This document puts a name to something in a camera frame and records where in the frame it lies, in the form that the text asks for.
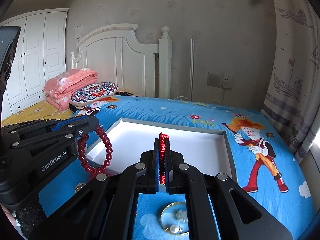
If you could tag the blue cartoon bed sheet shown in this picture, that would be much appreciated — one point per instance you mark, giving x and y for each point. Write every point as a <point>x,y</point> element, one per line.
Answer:
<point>265,167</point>

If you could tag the yellow floral bed sheet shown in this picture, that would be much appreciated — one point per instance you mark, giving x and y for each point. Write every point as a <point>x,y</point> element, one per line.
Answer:
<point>40,110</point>

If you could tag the shallow white tray box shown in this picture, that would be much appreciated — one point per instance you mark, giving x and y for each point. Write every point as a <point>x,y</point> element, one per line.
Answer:
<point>206,149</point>

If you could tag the wall switch and socket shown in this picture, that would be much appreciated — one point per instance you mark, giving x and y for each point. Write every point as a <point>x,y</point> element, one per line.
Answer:
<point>219,81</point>

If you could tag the white pearl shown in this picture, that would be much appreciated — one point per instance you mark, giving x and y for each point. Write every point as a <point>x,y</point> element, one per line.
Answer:
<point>174,229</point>

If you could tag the white wardrobe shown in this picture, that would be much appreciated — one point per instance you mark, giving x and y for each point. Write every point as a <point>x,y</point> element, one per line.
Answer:
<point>40,56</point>

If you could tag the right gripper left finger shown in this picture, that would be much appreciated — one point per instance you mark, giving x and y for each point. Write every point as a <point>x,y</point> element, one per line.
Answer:
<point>149,182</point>

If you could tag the gold silver ring brooch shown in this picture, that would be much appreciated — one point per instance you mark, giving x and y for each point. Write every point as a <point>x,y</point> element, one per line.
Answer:
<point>78,187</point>

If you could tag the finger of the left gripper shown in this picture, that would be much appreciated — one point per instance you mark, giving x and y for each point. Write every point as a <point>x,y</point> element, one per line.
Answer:
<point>80,121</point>
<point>71,134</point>

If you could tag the paper notice on wall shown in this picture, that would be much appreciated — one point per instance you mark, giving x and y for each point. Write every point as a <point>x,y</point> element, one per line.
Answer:
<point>79,33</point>

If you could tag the silver metal pole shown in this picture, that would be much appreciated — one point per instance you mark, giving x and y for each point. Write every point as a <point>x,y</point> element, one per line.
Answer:
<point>191,75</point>

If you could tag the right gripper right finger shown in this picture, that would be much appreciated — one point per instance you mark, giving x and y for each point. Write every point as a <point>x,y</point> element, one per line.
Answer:
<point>173,181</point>

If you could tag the white wooden headboard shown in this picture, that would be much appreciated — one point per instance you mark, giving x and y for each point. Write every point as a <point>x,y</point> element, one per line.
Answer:
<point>114,52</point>

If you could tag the ship print curtain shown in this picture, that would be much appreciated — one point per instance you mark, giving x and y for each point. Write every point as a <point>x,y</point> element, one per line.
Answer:
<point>292,100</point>

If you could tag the folded pink quilt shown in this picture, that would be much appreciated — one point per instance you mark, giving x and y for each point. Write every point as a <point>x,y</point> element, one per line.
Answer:
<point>59,89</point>

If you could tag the patterned round pillow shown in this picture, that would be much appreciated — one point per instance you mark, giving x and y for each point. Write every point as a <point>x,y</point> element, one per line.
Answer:
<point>93,92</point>

